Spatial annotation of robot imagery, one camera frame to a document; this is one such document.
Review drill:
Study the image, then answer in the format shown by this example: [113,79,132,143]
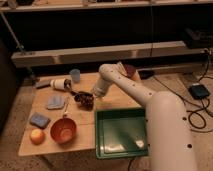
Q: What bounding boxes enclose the dark grape bunch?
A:
[74,93,94,110]

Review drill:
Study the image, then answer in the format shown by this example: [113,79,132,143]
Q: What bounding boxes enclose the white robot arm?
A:
[92,64,198,171]

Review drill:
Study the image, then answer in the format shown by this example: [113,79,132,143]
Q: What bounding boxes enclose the dark red bowl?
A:
[124,64,136,78]

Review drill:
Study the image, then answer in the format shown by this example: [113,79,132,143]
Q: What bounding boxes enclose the yellow banana pieces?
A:
[117,62,123,68]

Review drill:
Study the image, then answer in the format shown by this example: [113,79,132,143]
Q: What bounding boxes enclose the light blue cup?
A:
[69,69,80,83]

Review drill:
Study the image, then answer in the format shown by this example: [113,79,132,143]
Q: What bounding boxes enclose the wooden spoon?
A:
[62,97,70,118]

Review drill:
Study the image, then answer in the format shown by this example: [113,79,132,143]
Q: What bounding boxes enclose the white cylindrical jar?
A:
[50,78,71,91]

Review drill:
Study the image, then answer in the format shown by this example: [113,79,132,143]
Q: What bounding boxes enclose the green plastic tray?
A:
[95,108,148,159]

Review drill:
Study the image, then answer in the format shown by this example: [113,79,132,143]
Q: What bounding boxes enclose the light blue cloth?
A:
[46,95,65,110]

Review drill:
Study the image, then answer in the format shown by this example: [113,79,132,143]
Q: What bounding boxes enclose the grey flat remote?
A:
[35,80,51,89]

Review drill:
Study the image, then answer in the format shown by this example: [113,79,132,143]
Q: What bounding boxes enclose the wooden shelf beam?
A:
[11,41,204,68]

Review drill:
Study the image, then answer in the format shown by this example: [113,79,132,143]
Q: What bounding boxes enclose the blue sponge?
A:
[30,113,50,129]

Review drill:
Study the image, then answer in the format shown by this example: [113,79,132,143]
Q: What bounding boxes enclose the yellow-red apple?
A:
[30,129,45,145]

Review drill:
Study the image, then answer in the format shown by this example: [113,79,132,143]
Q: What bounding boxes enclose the black power adapter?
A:
[189,84,210,100]

